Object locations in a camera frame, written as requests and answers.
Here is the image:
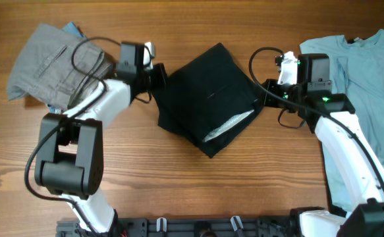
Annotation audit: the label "folded grey trousers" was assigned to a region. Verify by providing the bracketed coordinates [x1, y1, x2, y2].
[7, 24, 111, 110]

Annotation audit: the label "black shorts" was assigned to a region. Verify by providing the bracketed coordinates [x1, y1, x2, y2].
[151, 43, 263, 157]

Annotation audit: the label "folded blue garment under trousers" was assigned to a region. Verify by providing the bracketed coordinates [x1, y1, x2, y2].
[47, 22, 86, 114]

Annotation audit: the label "light blue t-shirt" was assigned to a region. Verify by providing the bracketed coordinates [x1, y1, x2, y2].
[299, 28, 384, 211]

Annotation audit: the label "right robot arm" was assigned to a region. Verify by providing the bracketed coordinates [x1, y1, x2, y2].
[262, 52, 384, 236]

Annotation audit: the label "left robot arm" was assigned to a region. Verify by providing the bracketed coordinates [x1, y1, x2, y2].
[24, 42, 167, 236]

